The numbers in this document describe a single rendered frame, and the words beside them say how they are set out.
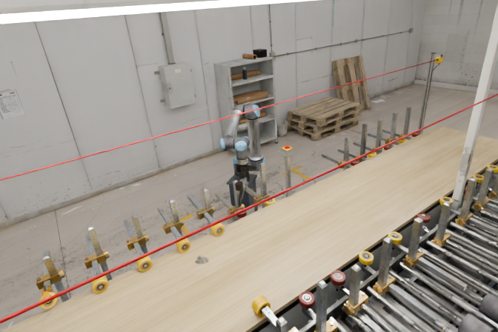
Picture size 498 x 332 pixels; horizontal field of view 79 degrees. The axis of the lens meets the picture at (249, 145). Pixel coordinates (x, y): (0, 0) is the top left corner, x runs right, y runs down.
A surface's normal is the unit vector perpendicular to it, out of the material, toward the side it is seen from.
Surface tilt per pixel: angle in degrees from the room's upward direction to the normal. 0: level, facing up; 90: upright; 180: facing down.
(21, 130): 90
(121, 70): 90
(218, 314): 0
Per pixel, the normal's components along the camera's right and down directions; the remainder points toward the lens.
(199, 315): -0.07, -0.91
